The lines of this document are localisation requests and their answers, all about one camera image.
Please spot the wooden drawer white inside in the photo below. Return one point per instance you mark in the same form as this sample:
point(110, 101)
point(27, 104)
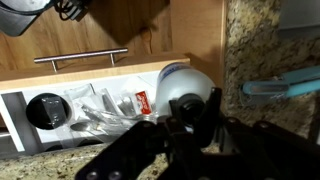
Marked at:
point(83, 75)

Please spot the red and white packet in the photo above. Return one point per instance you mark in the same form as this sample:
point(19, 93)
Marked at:
point(142, 102)

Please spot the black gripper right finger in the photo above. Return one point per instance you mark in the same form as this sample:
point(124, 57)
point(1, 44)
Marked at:
point(260, 153)

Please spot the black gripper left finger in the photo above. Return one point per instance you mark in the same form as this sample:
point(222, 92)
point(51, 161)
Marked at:
point(133, 153)

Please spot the steel sink basin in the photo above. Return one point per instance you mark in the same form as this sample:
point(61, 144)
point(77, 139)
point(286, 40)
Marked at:
point(300, 20)

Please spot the wooden cabinet door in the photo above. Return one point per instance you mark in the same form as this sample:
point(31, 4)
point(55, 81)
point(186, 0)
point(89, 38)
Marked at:
point(110, 30)

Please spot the black round container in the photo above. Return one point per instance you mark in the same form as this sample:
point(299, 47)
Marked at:
point(48, 111)

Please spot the clear bag of cutlery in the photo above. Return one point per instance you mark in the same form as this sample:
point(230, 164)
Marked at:
point(100, 111)

